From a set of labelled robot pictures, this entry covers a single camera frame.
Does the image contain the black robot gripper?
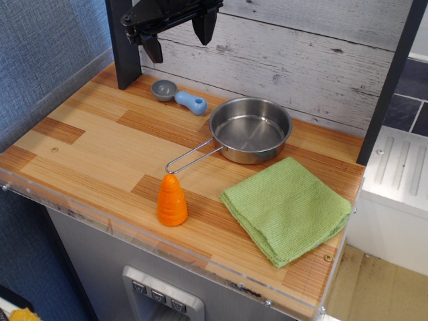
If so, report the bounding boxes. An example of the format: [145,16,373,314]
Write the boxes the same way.
[120,0,223,64]

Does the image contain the orange plastic toy carrot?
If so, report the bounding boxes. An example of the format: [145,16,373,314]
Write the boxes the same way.
[156,174,188,227]

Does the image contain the grey and blue toy scoop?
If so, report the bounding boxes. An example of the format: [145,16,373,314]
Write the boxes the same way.
[150,80,207,116]

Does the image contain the green folded cloth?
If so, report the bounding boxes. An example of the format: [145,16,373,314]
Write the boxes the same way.
[219,157,352,268]

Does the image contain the clear acrylic table edge guard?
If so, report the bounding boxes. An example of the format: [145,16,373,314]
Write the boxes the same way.
[1,170,325,320]

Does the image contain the white toy sink drainboard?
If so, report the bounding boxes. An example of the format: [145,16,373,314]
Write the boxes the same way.
[362,126,427,210]

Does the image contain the silver dispenser button panel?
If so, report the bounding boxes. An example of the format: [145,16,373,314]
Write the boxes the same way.
[122,265,205,320]

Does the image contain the yellow object bottom left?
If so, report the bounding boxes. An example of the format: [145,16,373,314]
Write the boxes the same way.
[9,308,41,321]

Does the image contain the dark grey left post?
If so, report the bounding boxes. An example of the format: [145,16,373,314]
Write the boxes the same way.
[105,0,142,90]

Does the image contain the dark grey post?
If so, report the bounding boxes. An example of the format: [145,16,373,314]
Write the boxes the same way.
[356,0,427,166]
[105,0,142,90]

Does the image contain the steel pan with wire handle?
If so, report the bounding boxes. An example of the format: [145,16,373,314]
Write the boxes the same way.
[165,97,293,174]

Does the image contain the dark grey right post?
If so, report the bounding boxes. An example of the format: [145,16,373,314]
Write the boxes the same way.
[356,0,427,166]

